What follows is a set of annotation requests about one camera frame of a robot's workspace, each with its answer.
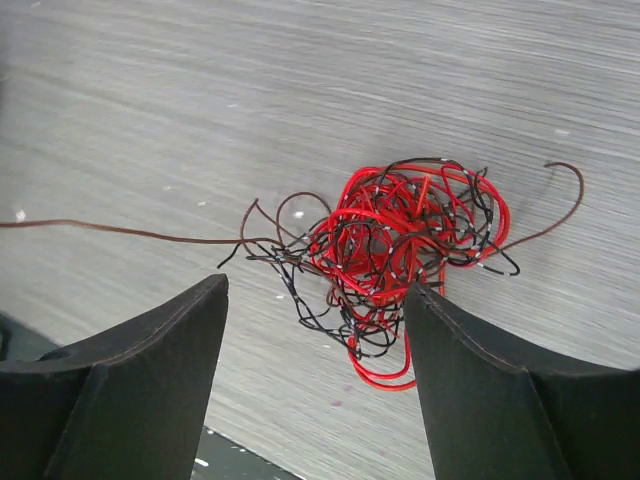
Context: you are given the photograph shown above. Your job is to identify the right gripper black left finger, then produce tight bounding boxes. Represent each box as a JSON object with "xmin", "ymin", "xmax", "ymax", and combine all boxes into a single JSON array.
[{"xmin": 1, "ymin": 274, "xmax": 229, "ymax": 479}]

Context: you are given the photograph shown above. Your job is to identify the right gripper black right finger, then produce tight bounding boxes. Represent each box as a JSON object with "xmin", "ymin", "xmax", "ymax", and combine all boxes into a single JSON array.
[{"xmin": 404, "ymin": 285, "xmax": 639, "ymax": 479}]

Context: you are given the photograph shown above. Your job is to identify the red cable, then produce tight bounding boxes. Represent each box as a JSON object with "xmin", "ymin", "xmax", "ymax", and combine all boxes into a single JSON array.
[{"xmin": 308, "ymin": 165, "xmax": 512, "ymax": 392}]

